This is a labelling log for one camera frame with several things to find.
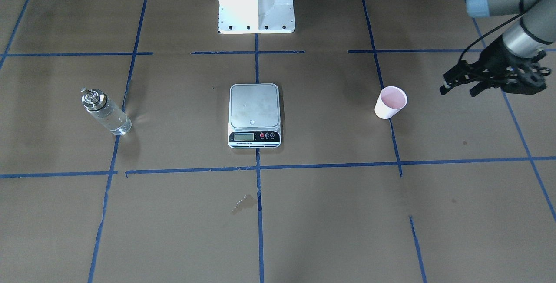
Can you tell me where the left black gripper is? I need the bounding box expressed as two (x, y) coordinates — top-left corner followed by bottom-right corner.
(439, 36), (549, 97)

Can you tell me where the pink cup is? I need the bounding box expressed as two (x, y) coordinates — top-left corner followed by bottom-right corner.
(374, 86), (408, 119)

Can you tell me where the glass sauce bottle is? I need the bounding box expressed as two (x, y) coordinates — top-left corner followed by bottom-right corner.
(81, 87), (132, 136)

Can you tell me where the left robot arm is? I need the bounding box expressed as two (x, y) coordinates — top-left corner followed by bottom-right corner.
(439, 0), (556, 97)

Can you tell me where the digital kitchen scale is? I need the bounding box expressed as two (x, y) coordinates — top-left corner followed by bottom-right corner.
(228, 83), (282, 149)

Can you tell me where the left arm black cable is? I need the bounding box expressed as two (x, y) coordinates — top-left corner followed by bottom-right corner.
(458, 12), (526, 64)

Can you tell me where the white mounting post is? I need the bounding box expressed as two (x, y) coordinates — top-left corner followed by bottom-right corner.
(217, 0), (296, 34)

